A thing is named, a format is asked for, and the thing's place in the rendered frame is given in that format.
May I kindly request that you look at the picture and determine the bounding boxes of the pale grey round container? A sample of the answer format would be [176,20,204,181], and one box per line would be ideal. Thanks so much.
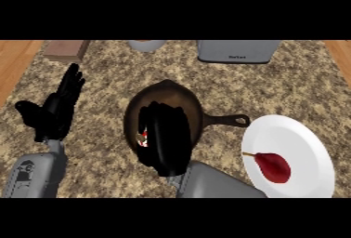
[126,40,166,53]

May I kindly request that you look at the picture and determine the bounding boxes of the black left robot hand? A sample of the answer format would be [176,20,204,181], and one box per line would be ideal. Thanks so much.
[13,62,86,143]

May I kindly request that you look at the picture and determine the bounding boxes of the red and white cupcake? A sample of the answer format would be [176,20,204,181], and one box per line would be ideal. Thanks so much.
[135,129,150,149]

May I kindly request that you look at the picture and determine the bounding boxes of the dark cast iron pan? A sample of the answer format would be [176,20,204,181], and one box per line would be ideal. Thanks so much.
[122,79,252,157]

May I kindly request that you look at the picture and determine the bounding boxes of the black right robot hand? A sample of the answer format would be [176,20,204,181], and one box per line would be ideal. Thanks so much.
[135,101,193,178]

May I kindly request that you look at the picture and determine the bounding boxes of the grey appliance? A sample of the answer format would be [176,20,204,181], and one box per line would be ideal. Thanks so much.
[196,40,283,65]

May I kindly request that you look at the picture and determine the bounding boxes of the dark red pear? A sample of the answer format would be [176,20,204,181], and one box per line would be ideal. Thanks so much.
[241,152,291,184]

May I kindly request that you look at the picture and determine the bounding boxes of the brown wooden block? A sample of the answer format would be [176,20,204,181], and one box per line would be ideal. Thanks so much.
[42,40,91,63]

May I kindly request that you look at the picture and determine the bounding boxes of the white plate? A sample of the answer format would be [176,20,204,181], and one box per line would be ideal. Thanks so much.
[240,114,336,199]

